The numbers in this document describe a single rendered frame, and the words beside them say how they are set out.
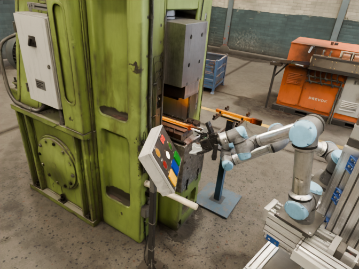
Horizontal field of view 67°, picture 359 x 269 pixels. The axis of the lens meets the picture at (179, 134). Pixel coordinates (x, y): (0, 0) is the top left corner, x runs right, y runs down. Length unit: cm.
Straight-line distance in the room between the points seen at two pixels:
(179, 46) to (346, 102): 407
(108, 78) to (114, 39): 28
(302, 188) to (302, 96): 405
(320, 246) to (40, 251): 206
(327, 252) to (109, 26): 182
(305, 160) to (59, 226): 215
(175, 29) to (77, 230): 189
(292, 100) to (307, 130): 417
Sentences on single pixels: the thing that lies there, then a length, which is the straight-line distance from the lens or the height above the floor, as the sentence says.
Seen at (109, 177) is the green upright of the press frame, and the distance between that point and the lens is 237.
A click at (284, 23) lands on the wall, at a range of 945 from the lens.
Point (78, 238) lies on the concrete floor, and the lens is 263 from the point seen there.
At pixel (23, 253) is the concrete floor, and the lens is 267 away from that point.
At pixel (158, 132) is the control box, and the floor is 120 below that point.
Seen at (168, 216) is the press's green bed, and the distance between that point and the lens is 255.
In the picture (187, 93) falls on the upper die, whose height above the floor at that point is 130.
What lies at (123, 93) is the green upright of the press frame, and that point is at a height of 130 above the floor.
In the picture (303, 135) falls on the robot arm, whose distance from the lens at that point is 136.
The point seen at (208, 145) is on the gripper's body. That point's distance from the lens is 161.
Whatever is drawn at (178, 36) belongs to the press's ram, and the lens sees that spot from 178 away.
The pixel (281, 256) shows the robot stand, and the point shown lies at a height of 21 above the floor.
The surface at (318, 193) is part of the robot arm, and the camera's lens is 166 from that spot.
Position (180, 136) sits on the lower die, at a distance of 203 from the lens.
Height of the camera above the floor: 196
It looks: 29 degrees down
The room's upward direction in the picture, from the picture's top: 4 degrees clockwise
